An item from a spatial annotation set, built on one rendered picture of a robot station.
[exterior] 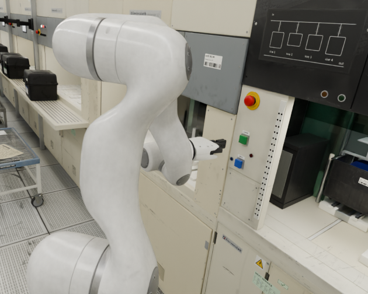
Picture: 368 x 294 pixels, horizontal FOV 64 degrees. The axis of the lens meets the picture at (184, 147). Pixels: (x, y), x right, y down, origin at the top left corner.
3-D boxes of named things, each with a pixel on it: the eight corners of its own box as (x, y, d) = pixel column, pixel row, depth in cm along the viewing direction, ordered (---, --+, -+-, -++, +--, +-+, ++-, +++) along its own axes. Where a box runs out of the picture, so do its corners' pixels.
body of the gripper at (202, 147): (173, 155, 99) (198, 150, 106) (193, 167, 92) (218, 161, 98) (176, 134, 96) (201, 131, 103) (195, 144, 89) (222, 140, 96)
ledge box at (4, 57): (2, 74, 380) (-1, 53, 371) (25, 74, 398) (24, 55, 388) (7, 79, 359) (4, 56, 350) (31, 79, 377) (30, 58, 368)
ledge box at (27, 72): (23, 94, 297) (20, 68, 287) (52, 94, 313) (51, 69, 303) (28, 101, 274) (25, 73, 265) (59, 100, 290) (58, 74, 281)
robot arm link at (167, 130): (201, 101, 64) (196, 181, 87) (165, 66, 73) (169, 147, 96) (166, 116, 61) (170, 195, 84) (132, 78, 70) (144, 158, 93)
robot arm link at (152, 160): (192, 151, 87) (176, 133, 93) (155, 158, 79) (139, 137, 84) (183, 171, 92) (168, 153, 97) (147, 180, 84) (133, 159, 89)
